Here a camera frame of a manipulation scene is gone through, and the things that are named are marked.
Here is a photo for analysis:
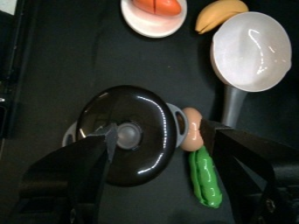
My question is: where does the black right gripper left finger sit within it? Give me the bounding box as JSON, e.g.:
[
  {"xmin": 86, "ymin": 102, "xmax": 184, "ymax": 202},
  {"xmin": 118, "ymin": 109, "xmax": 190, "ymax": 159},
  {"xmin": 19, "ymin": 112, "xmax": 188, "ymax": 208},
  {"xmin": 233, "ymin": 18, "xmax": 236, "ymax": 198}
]
[{"xmin": 9, "ymin": 122, "xmax": 118, "ymax": 224}]

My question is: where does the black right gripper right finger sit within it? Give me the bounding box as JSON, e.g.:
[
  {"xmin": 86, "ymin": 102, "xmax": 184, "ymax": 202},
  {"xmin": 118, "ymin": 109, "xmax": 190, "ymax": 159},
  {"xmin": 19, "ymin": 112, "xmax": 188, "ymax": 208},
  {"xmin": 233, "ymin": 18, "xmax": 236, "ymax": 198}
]
[{"xmin": 198, "ymin": 118, "xmax": 299, "ymax": 224}]

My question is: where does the green toy pea pod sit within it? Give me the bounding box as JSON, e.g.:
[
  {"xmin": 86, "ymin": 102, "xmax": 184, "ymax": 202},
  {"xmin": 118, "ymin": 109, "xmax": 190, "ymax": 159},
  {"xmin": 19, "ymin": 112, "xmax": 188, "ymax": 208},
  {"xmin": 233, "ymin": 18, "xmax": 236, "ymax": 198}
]
[{"xmin": 188, "ymin": 145, "xmax": 222, "ymax": 209}]

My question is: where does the beige toy peanut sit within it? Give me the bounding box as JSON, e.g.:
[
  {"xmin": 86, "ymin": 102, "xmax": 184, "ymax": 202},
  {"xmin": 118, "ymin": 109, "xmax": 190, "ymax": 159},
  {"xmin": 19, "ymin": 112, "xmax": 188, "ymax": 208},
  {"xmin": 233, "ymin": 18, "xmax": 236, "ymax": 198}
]
[{"xmin": 180, "ymin": 107, "xmax": 204, "ymax": 152}]

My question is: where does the black pot lid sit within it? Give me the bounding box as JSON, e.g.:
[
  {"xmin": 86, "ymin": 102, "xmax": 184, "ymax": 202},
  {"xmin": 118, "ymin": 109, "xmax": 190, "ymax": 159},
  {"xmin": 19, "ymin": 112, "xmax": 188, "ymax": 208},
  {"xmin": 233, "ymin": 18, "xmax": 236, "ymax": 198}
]
[{"xmin": 59, "ymin": 84, "xmax": 189, "ymax": 188}]

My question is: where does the yellow toy banana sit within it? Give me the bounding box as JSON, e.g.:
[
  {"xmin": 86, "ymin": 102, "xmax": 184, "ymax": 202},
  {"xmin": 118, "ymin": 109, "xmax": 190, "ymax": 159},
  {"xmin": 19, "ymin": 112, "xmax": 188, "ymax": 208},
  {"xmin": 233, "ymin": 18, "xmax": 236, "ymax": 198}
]
[{"xmin": 193, "ymin": 0, "xmax": 249, "ymax": 35}]

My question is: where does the white round plate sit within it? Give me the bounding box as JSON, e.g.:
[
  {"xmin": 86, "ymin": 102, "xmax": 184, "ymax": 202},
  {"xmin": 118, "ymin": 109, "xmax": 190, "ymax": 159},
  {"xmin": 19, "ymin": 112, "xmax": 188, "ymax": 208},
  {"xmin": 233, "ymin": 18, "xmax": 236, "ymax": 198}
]
[{"xmin": 118, "ymin": 0, "xmax": 188, "ymax": 39}]

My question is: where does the orange toy tomato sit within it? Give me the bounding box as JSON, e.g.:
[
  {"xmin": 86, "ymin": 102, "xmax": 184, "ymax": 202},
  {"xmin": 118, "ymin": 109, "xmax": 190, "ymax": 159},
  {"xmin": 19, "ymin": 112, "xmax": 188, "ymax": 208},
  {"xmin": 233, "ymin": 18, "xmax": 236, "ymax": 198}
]
[{"xmin": 132, "ymin": 0, "xmax": 182, "ymax": 17}]

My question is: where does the black table frame rail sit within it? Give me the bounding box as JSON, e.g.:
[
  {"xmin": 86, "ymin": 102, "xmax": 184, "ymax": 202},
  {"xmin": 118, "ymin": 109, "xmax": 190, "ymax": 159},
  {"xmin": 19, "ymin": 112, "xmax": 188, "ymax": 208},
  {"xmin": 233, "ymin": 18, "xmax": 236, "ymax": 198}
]
[{"xmin": 0, "ymin": 0, "xmax": 27, "ymax": 152}]

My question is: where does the white pan with grey handle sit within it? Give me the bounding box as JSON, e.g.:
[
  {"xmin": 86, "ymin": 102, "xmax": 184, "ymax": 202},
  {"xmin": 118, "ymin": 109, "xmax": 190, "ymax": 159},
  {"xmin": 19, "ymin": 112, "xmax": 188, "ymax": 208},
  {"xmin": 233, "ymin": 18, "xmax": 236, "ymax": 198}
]
[{"xmin": 209, "ymin": 11, "xmax": 293, "ymax": 129}]

